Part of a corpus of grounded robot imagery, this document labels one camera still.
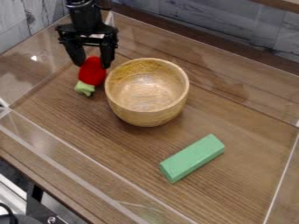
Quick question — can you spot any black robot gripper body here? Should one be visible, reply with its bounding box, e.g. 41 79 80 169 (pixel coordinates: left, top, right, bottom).
56 0 117 47

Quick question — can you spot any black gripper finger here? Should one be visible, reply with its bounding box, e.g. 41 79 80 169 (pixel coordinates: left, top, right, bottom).
100 42 116 69
64 41 87 67

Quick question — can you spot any red felt strawberry toy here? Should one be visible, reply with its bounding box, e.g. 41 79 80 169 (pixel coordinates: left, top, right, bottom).
75 56 107 96

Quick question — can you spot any light wooden bowl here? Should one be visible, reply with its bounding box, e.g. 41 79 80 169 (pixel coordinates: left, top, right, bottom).
105 58 191 127

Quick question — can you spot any green rectangular block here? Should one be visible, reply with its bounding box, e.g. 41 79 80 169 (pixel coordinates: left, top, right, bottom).
159 134 224 183

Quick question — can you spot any clear acrylic corner bracket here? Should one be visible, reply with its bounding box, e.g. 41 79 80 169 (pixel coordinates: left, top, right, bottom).
105 11 115 27

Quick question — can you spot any clear acrylic tray wall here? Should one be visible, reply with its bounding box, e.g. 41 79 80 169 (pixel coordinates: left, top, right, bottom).
3 95 298 224

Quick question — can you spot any black cable under table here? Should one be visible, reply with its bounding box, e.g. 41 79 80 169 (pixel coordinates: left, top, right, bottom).
0 202 19 224

